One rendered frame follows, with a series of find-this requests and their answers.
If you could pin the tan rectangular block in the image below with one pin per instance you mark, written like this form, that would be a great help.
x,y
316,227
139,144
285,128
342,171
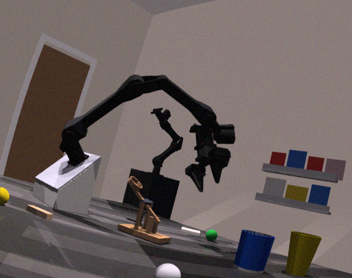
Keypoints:
x,y
39,212

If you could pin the blue cup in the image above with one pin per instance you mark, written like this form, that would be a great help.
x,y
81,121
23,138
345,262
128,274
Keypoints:
x,y
253,251

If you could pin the olive yellow tapered cup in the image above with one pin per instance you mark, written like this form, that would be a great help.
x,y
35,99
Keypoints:
x,y
302,249

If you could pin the yellow ball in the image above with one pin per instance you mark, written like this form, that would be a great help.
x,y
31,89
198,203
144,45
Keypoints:
x,y
4,196

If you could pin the green ball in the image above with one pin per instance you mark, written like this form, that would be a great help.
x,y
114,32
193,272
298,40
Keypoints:
x,y
211,235

